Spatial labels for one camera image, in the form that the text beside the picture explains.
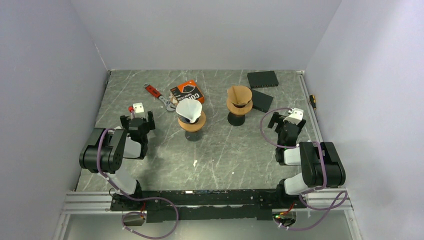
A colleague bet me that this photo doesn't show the brown paper filter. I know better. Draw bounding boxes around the brown paper filter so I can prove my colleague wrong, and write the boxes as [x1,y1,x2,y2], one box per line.
[227,85,252,108]

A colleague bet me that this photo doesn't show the paper coffee filters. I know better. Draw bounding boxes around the paper coffee filters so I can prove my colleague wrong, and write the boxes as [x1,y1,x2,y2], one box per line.
[169,94,179,105]

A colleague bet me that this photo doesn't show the white paper coffee filter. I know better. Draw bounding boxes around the white paper coffee filter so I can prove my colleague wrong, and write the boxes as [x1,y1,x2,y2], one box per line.
[175,98,203,124]

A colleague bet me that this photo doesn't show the wooden dripper ring holder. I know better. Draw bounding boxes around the wooden dripper ring holder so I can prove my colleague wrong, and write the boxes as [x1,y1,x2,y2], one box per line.
[177,111,206,132]

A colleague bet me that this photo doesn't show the orange coffee filter box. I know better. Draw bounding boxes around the orange coffee filter box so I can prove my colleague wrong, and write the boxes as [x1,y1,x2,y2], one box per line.
[170,79,205,104]

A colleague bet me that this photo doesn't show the red and black cup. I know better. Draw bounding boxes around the red and black cup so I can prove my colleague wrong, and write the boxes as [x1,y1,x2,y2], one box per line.
[227,112,246,127]

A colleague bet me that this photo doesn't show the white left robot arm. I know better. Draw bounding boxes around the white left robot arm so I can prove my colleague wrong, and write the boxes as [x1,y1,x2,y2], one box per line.
[79,111,156,210]

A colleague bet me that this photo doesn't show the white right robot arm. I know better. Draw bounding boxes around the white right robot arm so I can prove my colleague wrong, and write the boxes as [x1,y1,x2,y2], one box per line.
[267,109,346,208]

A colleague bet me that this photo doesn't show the black rectangular box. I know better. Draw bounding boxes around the black rectangular box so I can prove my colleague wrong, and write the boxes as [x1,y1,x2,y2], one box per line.
[251,89,274,113]
[247,70,279,89]

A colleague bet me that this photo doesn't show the yellow black screwdriver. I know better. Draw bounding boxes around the yellow black screwdriver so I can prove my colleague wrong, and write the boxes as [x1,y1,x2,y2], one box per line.
[309,94,317,111]

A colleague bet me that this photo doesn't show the glass carafe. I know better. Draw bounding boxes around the glass carafe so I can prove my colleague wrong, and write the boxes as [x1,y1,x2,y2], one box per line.
[184,130,203,142]

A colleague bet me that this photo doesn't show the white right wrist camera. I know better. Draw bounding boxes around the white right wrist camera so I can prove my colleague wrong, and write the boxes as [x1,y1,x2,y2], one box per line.
[284,108,304,125]

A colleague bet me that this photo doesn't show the red handled adjustable wrench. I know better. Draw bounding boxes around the red handled adjustable wrench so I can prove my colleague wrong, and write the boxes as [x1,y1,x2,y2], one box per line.
[144,83,176,112]

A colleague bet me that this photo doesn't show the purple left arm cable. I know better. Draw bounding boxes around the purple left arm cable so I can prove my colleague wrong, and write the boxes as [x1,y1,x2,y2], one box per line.
[96,127,180,240]

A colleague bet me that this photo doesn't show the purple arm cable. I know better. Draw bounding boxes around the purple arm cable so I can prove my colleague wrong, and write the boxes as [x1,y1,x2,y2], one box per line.
[259,106,349,232]
[96,127,180,240]

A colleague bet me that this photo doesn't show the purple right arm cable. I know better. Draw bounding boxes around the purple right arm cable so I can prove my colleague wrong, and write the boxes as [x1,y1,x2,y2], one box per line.
[259,106,349,232]

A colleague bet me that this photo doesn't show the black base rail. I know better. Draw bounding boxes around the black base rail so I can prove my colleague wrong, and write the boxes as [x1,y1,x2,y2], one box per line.
[110,189,304,223]

